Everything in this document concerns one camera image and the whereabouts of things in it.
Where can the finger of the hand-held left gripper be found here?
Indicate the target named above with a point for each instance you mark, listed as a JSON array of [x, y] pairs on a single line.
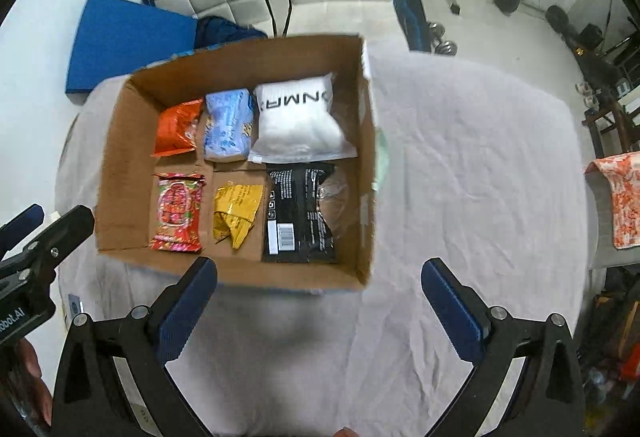
[[22, 222], [55, 237]]

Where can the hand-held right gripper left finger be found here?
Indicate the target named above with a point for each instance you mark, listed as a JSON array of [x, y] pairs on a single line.
[[190, 312]]

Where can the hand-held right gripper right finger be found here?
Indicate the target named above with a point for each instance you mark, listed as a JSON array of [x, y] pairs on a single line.
[[452, 312]]

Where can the cardboard box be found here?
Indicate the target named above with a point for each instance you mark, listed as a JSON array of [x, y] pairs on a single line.
[[235, 267]]

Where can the red snack packet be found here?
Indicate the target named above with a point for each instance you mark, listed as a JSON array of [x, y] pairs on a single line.
[[177, 212]]

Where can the yellow packet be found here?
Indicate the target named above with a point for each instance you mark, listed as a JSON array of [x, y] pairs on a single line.
[[235, 212]]

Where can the black soft packet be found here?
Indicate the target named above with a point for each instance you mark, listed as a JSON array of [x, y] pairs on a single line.
[[300, 212]]

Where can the orange snack packet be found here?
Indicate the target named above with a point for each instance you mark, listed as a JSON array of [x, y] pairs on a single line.
[[177, 127]]

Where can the light blue tissue packet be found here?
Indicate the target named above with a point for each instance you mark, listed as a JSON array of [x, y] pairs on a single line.
[[229, 124]]

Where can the white soft packet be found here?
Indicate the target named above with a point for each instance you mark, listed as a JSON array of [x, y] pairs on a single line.
[[297, 122]]

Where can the person's left hand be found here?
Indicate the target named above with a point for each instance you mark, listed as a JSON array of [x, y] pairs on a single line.
[[27, 377]]

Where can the grey tablecloth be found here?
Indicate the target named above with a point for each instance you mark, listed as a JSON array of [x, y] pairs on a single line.
[[475, 197]]

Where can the grey chair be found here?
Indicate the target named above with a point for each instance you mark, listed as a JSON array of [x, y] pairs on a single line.
[[600, 237]]

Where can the chair with orange cloth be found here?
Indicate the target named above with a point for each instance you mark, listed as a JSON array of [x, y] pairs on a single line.
[[622, 197]]

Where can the blue foam mat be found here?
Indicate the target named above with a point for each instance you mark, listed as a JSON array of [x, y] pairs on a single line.
[[130, 42]]

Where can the dark wooden chair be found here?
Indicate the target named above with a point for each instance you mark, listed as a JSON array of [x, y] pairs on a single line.
[[607, 122]]

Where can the dark blue cloth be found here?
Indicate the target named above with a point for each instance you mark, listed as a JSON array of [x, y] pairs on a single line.
[[225, 33]]

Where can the black speaker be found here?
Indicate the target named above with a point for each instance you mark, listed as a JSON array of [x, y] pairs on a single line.
[[590, 37]]

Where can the blue weight bench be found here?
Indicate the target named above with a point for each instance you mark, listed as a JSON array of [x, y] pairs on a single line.
[[412, 7]]

